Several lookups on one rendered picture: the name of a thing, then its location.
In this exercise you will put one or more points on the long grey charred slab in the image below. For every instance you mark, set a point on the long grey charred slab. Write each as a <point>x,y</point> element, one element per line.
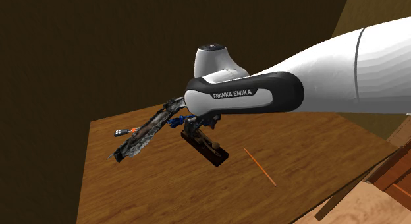
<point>144,130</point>

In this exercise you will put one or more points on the orange pencil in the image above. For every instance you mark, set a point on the orange pencil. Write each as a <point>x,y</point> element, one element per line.
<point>260,167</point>

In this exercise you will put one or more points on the dark brown wooden hand plane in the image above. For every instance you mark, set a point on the dark brown wooden hand plane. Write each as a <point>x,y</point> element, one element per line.
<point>205,147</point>

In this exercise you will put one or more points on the brown wooden furniture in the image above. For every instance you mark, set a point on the brown wooden furniture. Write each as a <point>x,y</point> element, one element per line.
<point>396,172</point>

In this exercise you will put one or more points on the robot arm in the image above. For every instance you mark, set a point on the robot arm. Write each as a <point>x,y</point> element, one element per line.
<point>321,78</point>

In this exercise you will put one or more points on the blue toy figure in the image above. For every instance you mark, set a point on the blue toy figure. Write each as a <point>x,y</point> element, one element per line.
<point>176,121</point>

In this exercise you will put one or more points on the black orange remote key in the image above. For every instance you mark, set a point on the black orange remote key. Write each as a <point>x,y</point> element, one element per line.
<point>122,132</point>

